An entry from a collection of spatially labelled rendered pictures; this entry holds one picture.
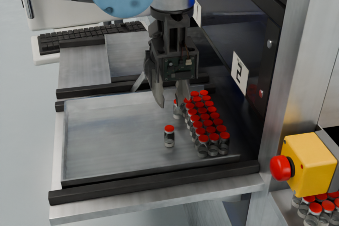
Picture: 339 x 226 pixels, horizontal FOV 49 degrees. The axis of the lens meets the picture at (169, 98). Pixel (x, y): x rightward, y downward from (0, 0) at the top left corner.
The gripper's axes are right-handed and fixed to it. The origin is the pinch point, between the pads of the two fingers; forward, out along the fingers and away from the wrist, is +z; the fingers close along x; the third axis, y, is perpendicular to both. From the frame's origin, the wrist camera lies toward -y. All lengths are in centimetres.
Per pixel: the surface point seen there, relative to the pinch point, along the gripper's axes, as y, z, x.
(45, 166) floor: -92, 100, -48
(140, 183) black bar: 11.9, 9.7, -7.8
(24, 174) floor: -88, 100, -58
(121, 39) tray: -50, 10, -6
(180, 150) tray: 2.8, 11.5, 1.8
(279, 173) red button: 23.4, -0.4, 12.4
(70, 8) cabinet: -84, 12, -22
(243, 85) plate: -0.3, -1.1, 15.4
